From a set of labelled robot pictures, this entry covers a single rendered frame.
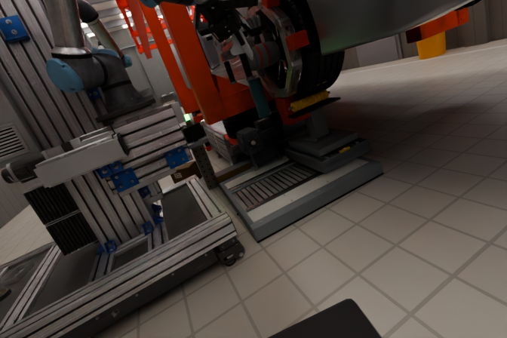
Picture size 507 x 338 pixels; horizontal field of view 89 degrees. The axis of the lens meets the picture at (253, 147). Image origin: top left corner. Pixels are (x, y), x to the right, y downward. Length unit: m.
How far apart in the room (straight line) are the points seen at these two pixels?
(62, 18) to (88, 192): 0.73
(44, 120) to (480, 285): 1.66
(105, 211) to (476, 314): 1.41
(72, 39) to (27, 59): 0.36
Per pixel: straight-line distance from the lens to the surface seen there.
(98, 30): 1.83
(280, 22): 1.41
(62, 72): 1.07
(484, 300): 1.05
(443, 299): 1.03
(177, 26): 2.00
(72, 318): 1.31
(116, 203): 1.41
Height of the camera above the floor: 0.79
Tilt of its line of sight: 16 degrees down
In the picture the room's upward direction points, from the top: 20 degrees counter-clockwise
